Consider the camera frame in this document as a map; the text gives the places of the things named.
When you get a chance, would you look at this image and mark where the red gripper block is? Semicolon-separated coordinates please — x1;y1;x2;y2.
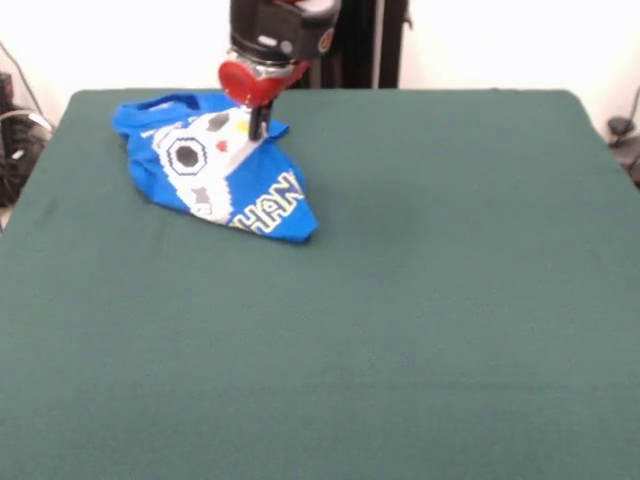
218;58;312;141

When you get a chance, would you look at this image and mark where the blue printed t-shirt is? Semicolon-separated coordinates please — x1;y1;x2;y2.
110;91;320;245

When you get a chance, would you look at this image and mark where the black equipment pile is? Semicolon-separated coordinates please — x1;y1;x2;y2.
0;72;55;207

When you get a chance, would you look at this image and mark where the dark green table cloth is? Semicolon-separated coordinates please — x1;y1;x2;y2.
0;88;640;480

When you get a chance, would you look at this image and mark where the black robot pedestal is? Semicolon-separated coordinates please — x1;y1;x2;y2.
239;0;414;91

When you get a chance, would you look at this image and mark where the grey cable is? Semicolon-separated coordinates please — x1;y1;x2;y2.
0;42;42;117

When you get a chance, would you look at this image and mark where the black cable bundle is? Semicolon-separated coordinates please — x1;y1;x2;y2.
607;84;640;189

